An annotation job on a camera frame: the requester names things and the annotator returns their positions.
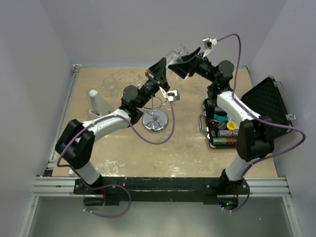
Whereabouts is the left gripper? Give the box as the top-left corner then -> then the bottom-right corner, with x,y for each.
137,58 -> 170,109

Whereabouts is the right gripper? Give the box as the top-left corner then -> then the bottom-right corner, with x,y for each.
169,47 -> 218,84

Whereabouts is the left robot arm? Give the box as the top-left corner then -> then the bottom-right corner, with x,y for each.
55,58 -> 170,194

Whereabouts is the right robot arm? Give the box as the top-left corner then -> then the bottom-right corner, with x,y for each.
167,49 -> 274,194

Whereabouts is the chrome wine glass rack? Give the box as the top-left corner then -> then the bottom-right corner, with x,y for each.
133,78 -> 173,134

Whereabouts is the white charging stand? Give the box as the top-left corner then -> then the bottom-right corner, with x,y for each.
88,89 -> 113,119

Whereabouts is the yellow round dealer button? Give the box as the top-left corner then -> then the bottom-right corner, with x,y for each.
226,121 -> 237,130

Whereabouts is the black poker chip case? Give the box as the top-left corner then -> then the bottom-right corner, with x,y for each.
201,76 -> 292,149

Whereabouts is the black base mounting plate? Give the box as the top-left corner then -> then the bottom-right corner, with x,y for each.
74,177 -> 250,209

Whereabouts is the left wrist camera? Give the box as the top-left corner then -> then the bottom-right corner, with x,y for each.
166,90 -> 180,102

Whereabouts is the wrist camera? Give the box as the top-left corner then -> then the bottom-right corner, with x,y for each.
166,90 -> 180,102
202,38 -> 218,58

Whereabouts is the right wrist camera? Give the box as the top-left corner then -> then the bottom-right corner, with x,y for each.
202,38 -> 218,58

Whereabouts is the aluminium rail frame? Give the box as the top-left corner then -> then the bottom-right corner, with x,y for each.
31,64 -> 293,198

